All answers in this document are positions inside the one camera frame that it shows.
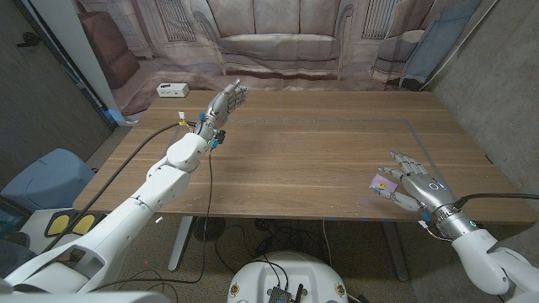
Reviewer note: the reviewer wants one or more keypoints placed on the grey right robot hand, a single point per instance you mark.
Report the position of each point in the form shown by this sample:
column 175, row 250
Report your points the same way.
column 429, row 191

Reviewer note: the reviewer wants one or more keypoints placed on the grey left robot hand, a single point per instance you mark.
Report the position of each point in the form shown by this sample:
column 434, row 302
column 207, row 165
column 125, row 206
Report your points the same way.
column 220, row 108

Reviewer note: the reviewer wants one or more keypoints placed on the purple sticker with yellow dot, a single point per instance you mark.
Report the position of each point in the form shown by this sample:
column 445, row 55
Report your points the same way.
column 387, row 183

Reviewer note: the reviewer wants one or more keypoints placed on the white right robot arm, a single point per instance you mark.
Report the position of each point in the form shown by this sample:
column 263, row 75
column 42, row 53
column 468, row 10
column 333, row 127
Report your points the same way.
column 480, row 261

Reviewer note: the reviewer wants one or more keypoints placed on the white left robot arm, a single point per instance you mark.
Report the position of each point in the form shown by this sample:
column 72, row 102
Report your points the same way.
column 126, row 219

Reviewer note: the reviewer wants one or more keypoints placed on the white power box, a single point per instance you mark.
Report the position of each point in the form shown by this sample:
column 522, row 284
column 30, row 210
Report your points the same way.
column 172, row 89

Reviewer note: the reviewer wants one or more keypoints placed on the grey table leg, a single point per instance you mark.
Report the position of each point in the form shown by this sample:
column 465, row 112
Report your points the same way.
column 396, row 252

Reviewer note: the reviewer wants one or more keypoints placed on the printed sofa room backdrop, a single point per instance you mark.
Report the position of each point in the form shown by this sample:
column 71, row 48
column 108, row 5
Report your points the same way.
column 278, row 42

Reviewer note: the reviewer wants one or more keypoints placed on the blue tape strip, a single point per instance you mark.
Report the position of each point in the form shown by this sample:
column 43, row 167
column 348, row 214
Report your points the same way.
column 113, row 115

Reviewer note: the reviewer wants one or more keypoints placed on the round black floor fan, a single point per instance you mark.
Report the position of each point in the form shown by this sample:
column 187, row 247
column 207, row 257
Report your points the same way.
column 217, row 229

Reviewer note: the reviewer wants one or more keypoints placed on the white table leg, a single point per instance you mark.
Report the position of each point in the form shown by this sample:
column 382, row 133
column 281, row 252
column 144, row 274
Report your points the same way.
column 181, row 244

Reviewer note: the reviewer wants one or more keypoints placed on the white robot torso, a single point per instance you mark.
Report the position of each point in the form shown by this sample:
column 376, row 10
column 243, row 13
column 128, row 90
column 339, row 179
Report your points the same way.
column 295, row 269

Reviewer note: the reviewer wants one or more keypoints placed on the black antenna module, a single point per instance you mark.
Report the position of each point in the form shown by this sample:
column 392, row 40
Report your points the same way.
column 280, row 294

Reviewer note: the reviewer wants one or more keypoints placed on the blue padded chair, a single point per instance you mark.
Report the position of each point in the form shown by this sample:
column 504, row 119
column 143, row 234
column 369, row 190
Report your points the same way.
column 46, row 181

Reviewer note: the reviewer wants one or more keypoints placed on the black yellow foot pedal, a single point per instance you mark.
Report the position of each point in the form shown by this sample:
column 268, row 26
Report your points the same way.
column 59, row 224

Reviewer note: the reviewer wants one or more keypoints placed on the person leg in jeans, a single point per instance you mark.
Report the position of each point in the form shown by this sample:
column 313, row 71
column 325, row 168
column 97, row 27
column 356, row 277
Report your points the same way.
column 14, row 256

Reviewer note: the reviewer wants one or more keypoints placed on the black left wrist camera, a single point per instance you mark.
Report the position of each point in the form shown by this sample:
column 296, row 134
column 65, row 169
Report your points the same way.
column 220, row 135

